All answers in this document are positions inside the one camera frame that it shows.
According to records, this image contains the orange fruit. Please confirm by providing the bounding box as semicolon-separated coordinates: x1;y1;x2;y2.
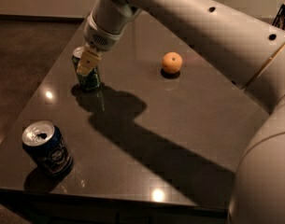
162;52;182;74

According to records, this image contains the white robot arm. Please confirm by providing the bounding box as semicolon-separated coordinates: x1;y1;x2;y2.
78;0;285;224

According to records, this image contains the blue soda can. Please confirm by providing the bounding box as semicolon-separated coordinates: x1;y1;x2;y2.
21;120;73;178

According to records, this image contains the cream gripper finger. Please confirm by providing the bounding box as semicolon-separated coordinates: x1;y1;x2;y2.
76;46;102;77

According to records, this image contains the green soda can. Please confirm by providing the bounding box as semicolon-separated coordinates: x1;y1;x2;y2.
72;49;101;91

